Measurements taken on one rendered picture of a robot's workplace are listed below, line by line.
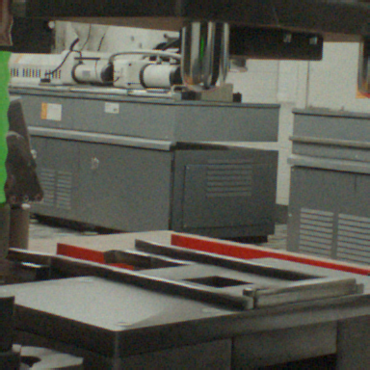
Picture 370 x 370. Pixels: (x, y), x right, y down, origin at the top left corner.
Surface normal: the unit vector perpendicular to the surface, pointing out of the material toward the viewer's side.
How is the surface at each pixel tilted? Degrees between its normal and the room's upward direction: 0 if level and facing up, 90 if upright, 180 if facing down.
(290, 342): 90
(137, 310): 0
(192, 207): 90
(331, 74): 90
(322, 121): 90
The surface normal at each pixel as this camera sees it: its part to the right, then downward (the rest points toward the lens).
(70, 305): 0.05, -1.00
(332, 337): 0.71, 0.07
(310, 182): -0.75, 0.00
